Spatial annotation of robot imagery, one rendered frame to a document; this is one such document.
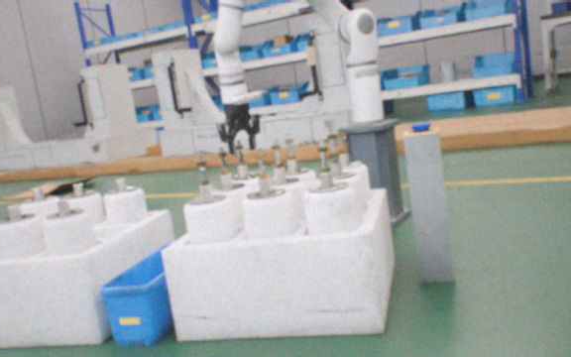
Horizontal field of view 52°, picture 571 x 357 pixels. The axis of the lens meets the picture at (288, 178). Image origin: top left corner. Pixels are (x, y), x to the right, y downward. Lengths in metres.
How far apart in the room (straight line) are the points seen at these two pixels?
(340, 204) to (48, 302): 0.62
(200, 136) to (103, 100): 0.96
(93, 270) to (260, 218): 0.36
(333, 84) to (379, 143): 1.79
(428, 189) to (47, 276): 0.78
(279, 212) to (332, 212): 0.10
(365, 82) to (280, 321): 0.86
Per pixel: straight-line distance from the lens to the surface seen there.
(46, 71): 8.93
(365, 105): 1.72
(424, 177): 1.21
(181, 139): 4.05
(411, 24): 6.04
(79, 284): 1.22
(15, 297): 1.32
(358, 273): 1.02
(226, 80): 1.65
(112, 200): 1.45
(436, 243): 1.24
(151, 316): 1.16
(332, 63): 3.46
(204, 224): 1.10
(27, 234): 1.32
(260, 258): 1.05
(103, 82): 4.62
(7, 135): 5.71
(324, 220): 1.03
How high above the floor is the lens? 0.44
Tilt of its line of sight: 9 degrees down
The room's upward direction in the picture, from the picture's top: 8 degrees counter-clockwise
